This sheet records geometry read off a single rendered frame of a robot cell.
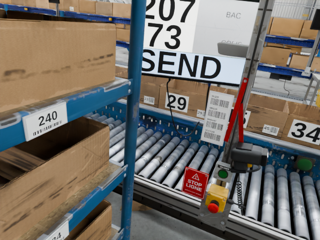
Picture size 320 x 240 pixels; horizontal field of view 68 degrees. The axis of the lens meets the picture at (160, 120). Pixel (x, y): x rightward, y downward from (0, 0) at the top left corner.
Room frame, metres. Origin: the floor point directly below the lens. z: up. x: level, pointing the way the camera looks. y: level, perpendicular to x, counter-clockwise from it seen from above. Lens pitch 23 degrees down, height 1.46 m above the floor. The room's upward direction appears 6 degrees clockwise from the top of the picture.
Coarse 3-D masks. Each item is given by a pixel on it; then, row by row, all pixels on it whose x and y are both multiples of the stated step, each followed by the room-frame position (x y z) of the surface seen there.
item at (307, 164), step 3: (300, 159) 1.13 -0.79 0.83; (303, 159) 1.12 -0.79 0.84; (306, 159) 1.12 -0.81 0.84; (297, 162) 1.13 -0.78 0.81; (300, 162) 1.12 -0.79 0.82; (303, 162) 1.11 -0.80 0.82; (306, 162) 1.11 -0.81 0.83; (309, 162) 1.10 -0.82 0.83; (297, 165) 1.12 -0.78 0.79; (300, 165) 1.12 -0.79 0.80; (303, 165) 1.11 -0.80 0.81; (306, 165) 1.11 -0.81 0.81; (309, 165) 1.10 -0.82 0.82; (300, 168) 1.11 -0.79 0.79; (303, 168) 1.11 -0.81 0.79; (306, 168) 1.10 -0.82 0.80; (309, 168) 1.10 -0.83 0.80
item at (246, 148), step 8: (240, 144) 0.73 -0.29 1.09; (248, 144) 0.73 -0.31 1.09; (232, 152) 0.70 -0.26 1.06; (240, 152) 0.69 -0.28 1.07; (248, 152) 0.69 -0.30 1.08; (256, 152) 0.68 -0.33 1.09; (264, 152) 0.69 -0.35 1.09; (240, 160) 0.69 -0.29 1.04; (248, 160) 0.68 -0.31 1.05; (256, 160) 0.67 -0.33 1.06; (264, 160) 0.67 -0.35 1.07; (232, 168) 0.72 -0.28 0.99; (240, 168) 0.70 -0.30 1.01
